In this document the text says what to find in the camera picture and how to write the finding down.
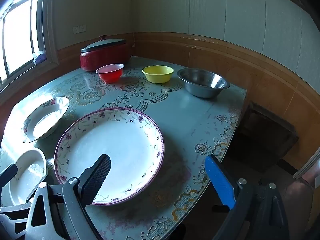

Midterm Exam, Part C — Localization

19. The small white rose dish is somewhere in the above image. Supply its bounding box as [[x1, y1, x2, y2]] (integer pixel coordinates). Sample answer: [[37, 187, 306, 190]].
[[9, 148, 48, 205]]

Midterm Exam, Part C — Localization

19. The red-character floral deep plate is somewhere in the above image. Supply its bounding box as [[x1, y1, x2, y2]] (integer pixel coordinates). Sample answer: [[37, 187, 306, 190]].
[[22, 96, 69, 144]]

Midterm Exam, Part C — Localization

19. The large purple-rimmed floral plate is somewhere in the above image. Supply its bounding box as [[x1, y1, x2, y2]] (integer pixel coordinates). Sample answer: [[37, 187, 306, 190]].
[[54, 108, 164, 206]]

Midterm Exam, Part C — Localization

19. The red plastic bowl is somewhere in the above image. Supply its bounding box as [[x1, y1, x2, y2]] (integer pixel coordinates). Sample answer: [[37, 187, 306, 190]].
[[96, 63, 124, 84]]

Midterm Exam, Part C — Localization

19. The stainless steel bowl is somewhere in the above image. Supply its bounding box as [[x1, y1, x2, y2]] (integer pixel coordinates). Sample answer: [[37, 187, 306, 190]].
[[177, 68, 230, 99]]

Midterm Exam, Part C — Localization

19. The yellow plastic bowl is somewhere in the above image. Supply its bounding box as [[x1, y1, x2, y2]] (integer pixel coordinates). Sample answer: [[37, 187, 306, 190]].
[[142, 65, 174, 84]]

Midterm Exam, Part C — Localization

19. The floral plastic tablecloth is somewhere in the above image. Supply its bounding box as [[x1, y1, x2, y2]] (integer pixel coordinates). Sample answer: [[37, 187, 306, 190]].
[[1, 57, 246, 239]]

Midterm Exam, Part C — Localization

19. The blue-white item on sill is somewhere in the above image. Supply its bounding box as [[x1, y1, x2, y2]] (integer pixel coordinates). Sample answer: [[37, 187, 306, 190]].
[[33, 50, 47, 66]]

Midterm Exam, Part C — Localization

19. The red electric cooker pot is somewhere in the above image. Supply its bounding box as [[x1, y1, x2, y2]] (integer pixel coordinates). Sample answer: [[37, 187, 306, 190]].
[[80, 44, 131, 72]]

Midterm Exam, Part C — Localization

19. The grey cooker lid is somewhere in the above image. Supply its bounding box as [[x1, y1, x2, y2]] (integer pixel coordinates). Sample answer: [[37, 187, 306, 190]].
[[81, 35, 126, 53]]

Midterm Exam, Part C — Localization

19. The window with frame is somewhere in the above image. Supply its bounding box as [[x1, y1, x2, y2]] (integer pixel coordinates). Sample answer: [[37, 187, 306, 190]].
[[1, 0, 58, 89]]

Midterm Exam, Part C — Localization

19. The white wall socket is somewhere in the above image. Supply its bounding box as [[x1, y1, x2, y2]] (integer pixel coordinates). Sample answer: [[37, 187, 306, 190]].
[[73, 25, 87, 34]]

